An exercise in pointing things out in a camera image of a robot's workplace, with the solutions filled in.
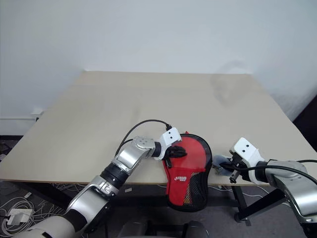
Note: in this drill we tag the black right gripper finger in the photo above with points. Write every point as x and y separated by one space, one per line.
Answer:
225 170
226 164

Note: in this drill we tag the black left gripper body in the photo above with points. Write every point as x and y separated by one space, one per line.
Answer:
172 151

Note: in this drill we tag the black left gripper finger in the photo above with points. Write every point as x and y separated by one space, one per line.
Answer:
182 149
181 154

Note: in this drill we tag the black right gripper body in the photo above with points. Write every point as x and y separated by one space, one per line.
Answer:
238 168

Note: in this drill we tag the red black paddle case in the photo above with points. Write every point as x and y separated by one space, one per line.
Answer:
180 188

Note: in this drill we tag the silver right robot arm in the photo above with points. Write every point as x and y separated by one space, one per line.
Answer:
292 181

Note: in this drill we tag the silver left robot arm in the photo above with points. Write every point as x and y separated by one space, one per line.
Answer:
104 188

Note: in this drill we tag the small white label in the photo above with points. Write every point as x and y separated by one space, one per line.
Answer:
128 191

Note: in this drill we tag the dark rounded shape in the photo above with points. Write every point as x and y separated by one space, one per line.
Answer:
195 230
135 229

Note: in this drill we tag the black slanted table brace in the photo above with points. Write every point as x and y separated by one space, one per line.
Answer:
47 196

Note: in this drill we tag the white power adapter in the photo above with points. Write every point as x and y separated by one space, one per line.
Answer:
18 216

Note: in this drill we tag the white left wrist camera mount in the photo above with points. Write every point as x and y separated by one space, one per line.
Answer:
171 136

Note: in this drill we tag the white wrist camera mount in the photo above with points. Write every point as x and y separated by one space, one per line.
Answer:
247 148
171 136

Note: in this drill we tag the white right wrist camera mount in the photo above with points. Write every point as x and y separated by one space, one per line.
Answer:
247 148

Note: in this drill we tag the black table leg frame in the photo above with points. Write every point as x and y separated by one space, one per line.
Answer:
241 200

